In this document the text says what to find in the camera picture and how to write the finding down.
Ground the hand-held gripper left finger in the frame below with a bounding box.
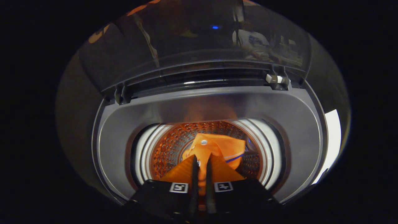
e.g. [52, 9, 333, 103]
[129, 154, 200, 223]

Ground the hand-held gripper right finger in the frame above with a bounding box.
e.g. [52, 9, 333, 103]
[204, 153, 280, 223]

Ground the yellow polo shirt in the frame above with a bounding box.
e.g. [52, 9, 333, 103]
[183, 133, 247, 189]

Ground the dark glass washing machine lid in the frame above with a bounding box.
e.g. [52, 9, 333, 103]
[78, 0, 312, 97]

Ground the white flat panel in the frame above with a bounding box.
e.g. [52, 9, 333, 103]
[311, 109, 342, 184]

